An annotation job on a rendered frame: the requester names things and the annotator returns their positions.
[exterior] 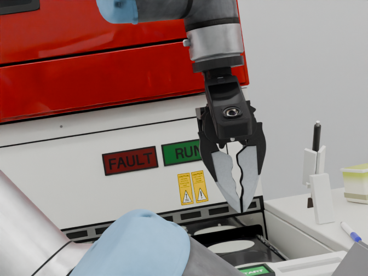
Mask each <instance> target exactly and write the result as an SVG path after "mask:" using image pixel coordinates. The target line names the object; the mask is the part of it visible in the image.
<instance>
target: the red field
mask: <svg viewBox="0 0 368 276"><path fill-rule="evenodd" d="M104 159H105V166H106V173H107V174H110V173H116V172H120V171H127V170H134V169H140V168H147V167H151V166H157V163H156V157H155V152H154V148H148V149H141V150H137V151H130V152H124V153H117V154H110V155H106V156H104Z"/></svg>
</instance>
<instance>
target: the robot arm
mask: <svg viewBox="0 0 368 276"><path fill-rule="evenodd" d="M96 2H97V6H98V7H99V11H100V13H101V15H102V16H103V18H104V19H105V20H107V21H108V22H110V23H113V24H124V23H132V24H137V23H139V22H151V21H164V20H177V19H183V20H184V25H185V31H186V35H187V38H188V39H184V40H183V46H185V47H188V46H189V47H190V48H189V56H190V59H191V60H192V61H195V63H192V68H193V73H198V72H201V73H202V76H203V77H204V87H205V95H206V99H207V102H208V103H207V104H206V106H205V107H200V108H195V112H196V116H197V123H198V130H199V131H198V136H199V153H200V157H201V159H202V161H203V163H204V165H205V166H206V168H207V170H208V171H209V173H210V174H211V176H212V178H213V179H214V181H215V183H216V185H217V187H218V188H219V190H220V192H221V193H222V195H223V196H224V198H225V200H226V201H227V202H228V204H229V205H230V206H231V207H232V208H233V209H234V210H236V211H237V212H238V213H241V212H246V210H247V209H248V207H249V205H250V203H251V201H252V199H253V197H254V194H255V191H256V187H257V184H258V180H259V177H260V174H261V170H262V166H263V162H264V159H265V155H266V139H265V135H264V133H263V130H262V124H263V123H262V122H257V121H256V118H255V116H254V112H255V111H256V108H254V107H252V106H250V105H251V103H250V100H245V97H244V94H243V92H242V89H241V87H240V84H239V81H238V78H237V76H233V75H232V71H231V68H232V67H237V66H242V65H244V59H243V56H242V55H240V54H241V53H243V51H244V48H243V40H242V32H241V28H240V23H239V18H238V10H237V3H236V0H96ZM236 141H238V142H239V143H240V144H241V145H243V148H242V149H241V150H240V151H239V152H238V153H237V154H236V160H237V164H238V166H239V167H240V171H241V177H240V180H239V182H240V185H241V195H240V198H239V196H238V194H237V192H236V182H235V181H234V179H233V177H232V168H233V160H232V157H231V156H230V155H229V154H226V153H224V152H221V151H220V150H219V148H220V149H223V148H224V147H225V145H226V143H229V142H236ZM217 144H218V146H217ZM0 276H247V275H245V274H244V273H242V272H241V271H240V270H238V269H236V268H235V267H234V266H232V265H231V264H229V263H228V262H227V261H225V260H224V259H222V258H221V257H219V256H218V255H216V254H215V253H214V252H212V251H211V250H209V249H208V248H206V247H205V246H204V245H202V244H201V243H199V242H198V241H196V240H195V239H193V238H192V237H190V236H189V235H188V234H187V232H186V231H185V230H184V229H183V228H182V227H181V226H179V225H178V224H176V223H174V222H171V221H167V220H165V219H163V218H162V217H160V216H159V215H157V214H155V213H154V212H152V211H150V210H146V209H135V210H132V211H130V212H127V213H126V214H124V215H122V216H121V217H120V218H118V219H117V220H116V221H115V222H113V223H112V224H111V225H110V226H109V227H108V228H107V229H106V230H105V231H104V232H103V234H102V236H101V237H100V238H99V239H98V240H97V241H95V242H94V243H93V244H81V243H74V242H72V241H70V240H69V239H68V238H67V237H66V236H65V235H64V234H63V233H62V231H61V230H60V229H59V228H58V227H57V226H56V225H55V224H54V223H53V222H52V221H51V220H50V219H49V218H48V217H47V216H46V215H45V214H44V213H43V212H42V211H41V210H40V209H39V208H38V207H37V206H36V205H35V204H34V203H33V202H32V201H31V200H30V199H29V198H28V197H27V196H26V195H25V194H24V193H23V192H22V191H21V190H20V189H19V188H18V187H17V186H16V185H15V184H14V183H13V182H12V181H11V180H10V178H9V177H8V176H7V175H6V174H5V173H4V172H3V171H2V170H1V169H0Z"/></svg>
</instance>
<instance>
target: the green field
mask: <svg viewBox="0 0 368 276"><path fill-rule="evenodd" d="M163 150H164V157H165V163H166V164H171V163H178V162H184V161H188V160H195V159H201V157H200V153H199V141H193V142H186V143H180V144H175V145H168V146H163Z"/></svg>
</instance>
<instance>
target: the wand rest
mask: <svg viewBox="0 0 368 276"><path fill-rule="evenodd" d="M325 151H326V146H322V147H321V149H320V150H319V151H318V154H317V152H316V151H312V150H310V149H307V148H306V149H305V150H304V161H303V178H302V184H303V185H305V186H306V187H307V188H311V191H312V199H313V206H314V214H315V221H316V223H318V224H324V223H330V222H335V216H334V209H333V204H332V196H331V188H330V181H329V175H328V174H327V173H324V164H325ZM316 164H317V168H316ZM315 171H316V174H315Z"/></svg>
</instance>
